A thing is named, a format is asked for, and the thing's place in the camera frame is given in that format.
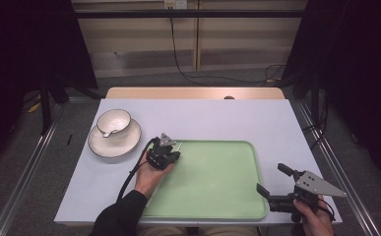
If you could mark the person's right hand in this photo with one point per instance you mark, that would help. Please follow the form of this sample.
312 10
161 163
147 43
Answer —
314 221

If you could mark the white plate with dark rim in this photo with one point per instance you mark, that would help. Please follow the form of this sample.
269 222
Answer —
112 147

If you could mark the black metal stand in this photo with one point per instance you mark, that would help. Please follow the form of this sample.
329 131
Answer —
45 108
315 98

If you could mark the black horizontal bar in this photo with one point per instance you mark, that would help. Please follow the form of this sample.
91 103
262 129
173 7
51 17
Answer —
188 13

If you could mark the white bowl with dark rim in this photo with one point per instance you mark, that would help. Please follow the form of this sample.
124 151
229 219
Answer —
116 120

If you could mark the dark curtain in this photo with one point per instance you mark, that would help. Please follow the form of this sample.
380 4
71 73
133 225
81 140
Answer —
358 65
20 49

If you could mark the wooden table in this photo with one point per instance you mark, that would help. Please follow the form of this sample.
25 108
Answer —
178 92

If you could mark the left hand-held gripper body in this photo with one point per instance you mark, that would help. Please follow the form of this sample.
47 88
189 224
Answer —
160 157

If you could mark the person's left hand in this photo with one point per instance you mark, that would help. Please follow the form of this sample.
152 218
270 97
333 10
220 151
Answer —
148 180

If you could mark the wooden wall post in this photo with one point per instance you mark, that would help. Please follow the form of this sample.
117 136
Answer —
197 39

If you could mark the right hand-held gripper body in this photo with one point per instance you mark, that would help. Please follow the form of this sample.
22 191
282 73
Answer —
312 185

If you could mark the yellow floor tape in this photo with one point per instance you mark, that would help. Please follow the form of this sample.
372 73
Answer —
34 106

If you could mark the white table board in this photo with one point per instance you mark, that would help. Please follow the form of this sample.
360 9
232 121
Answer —
211 118

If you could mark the green plastic tray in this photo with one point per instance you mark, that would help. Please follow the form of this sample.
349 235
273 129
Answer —
217 183

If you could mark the white wall socket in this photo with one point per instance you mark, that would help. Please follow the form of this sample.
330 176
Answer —
175 4

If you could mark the aluminium floor rail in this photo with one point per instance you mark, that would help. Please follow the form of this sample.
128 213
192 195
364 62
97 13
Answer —
337 164
24 170

